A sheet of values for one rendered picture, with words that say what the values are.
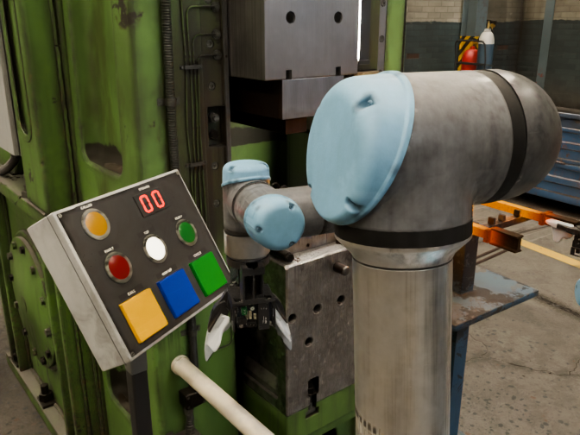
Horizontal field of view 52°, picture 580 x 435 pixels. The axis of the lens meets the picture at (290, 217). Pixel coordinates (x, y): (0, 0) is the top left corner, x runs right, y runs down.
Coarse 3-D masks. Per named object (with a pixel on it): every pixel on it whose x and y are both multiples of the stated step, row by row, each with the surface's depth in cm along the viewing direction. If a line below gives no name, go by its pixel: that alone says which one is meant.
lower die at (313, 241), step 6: (324, 234) 162; (330, 234) 164; (300, 240) 157; (306, 240) 159; (312, 240) 160; (318, 240) 162; (324, 240) 163; (330, 240) 164; (294, 246) 157; (300, 246) 158; (312, 246) 161; (294, 252) 157
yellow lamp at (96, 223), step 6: (90, 216) 103; (96, 216) 104; (102, 216) 105; (90, 222) 102; (96, 222) 103; (102, 222) 104; (90, 228) 102; (96, 228) 103; (102, 228) 104; (96, 234) 102; (102, 234) 104
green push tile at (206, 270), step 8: (200, 256) 122; (208, 256) 123; (192, 264) 118; (200, 264) 120; (208, 264) 122; (216, 264) 124; (192, 272) 118; (200, 272) 119; (208, 272) 121; (216, 272) 123; (200, 280) 118; (208, 280) 120; (216, 280) 122; (224, 280) 124; (208, 288) 119; (216, 288) 121
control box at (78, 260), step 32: (128, 192) 112; (160, 192) 119; (64, 224) 98; (128, 224) 109; (160, 224) 116; (192, 224) 123; (64, 256) 99; (96, 256) 101; (128, 256) 107; (192, 256) 120; (64, 288) 101; (96, 288) 99; (128, 288) 104; (224, 288) 124; (96, 320) 100; (96, 352) 102; (128, 352) 99
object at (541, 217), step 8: (496, 208) 182; (504, 208) 180; (512, 208) 178; (520, 208) 176; (528, 208) 176; (520, 216) 176; (528, 216) 174; (536, 216) 172; (544, 216) 169; (552, 216) 168; (560, 216) 168; (544, 224) 170; (576, 224) 163
